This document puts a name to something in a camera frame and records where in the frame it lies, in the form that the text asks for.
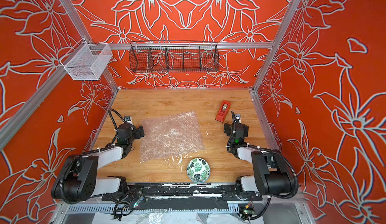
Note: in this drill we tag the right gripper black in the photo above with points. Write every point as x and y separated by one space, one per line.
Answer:
235 126

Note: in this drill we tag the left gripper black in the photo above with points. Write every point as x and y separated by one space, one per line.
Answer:
137 134

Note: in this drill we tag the clear bubble wrap sheet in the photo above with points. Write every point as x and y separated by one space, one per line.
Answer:
170 136

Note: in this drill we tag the green leaf pattern bowl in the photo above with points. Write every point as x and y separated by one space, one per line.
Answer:
198 170

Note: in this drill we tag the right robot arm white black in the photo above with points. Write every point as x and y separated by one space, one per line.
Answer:
273 174

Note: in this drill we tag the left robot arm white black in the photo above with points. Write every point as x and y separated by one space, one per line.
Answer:
78 179

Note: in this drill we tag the clear plastic bin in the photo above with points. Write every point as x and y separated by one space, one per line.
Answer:
86 64

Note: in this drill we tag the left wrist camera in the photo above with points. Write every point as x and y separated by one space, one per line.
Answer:
128 119

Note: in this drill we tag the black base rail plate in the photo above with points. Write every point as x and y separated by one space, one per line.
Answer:
225 191

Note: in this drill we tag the black wire basket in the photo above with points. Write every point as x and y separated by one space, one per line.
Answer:
174 57

